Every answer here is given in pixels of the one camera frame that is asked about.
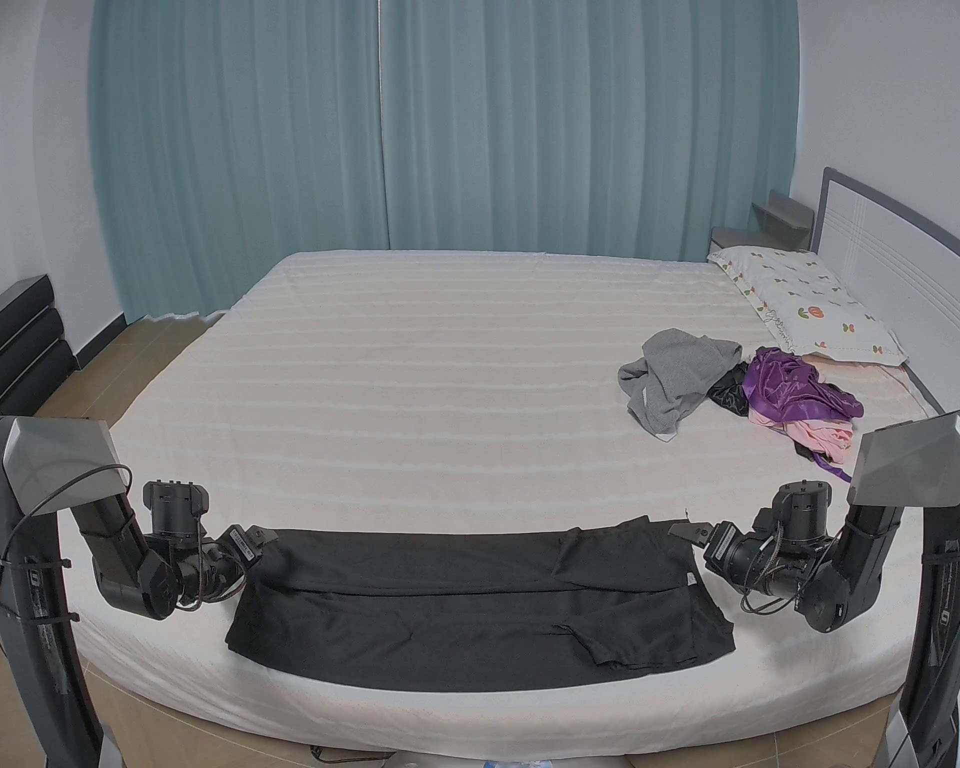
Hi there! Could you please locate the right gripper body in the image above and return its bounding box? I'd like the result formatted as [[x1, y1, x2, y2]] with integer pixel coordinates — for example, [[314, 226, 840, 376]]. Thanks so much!
[[669, 521, 718, 561]]

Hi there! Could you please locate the black T-shirt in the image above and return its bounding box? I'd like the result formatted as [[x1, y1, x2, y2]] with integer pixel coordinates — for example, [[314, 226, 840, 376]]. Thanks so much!
[[225, 513, 738, 693]]

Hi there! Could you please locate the black satin garment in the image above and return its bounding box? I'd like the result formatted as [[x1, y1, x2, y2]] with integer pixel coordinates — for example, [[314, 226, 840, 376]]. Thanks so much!
[[708, 362, 755, 417]]

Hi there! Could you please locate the grey knit garment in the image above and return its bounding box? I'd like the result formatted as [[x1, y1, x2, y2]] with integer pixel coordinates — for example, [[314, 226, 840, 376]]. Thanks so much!
[[617, 327, 744, 440]]

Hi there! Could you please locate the pink garment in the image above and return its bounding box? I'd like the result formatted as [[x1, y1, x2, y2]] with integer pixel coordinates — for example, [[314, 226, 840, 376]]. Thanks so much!
[[750, 408, 856, 462]]

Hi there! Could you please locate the purple satin garment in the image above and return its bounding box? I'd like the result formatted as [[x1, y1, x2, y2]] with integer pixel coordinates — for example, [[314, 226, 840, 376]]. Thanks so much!
[[742, 346, 865, 485]]

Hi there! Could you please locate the bed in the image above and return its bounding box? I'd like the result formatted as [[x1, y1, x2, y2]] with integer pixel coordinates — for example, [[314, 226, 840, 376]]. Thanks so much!
[[56, 166, 960, 755]]

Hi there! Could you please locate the white printed pillow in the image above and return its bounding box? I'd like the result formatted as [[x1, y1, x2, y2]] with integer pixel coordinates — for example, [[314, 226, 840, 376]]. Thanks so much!
[[707, 245, 910, 369]]

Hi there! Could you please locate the black chest of drawers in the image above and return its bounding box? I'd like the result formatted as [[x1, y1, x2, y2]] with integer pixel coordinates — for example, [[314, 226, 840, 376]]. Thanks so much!
[[0, 273, 76, 421]]

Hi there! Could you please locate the grey bedside table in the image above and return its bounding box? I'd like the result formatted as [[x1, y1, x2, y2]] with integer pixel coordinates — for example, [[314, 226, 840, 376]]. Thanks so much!
[[708, 189, 815, 256]]

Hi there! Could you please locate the blue-green curtain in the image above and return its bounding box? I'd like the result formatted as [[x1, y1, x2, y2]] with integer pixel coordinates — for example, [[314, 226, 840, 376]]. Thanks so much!
[[88, 0, 800, 324]]

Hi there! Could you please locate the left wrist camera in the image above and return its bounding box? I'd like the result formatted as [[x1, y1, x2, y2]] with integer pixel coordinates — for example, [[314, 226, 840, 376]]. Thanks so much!
[[223, 523, 265, 573]]

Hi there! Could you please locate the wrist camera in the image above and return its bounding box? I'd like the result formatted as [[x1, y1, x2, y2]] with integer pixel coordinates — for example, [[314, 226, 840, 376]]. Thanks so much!
[[223, 523, 265, 573], [703, 523, 745, 579]]

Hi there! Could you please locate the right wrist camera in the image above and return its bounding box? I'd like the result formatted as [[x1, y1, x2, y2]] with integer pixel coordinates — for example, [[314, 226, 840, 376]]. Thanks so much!
[[703, 523, 745, 579]]

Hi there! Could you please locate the black cable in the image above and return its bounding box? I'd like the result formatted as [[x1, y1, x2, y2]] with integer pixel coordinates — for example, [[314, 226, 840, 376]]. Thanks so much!
[[0, 463, 135, 565]]

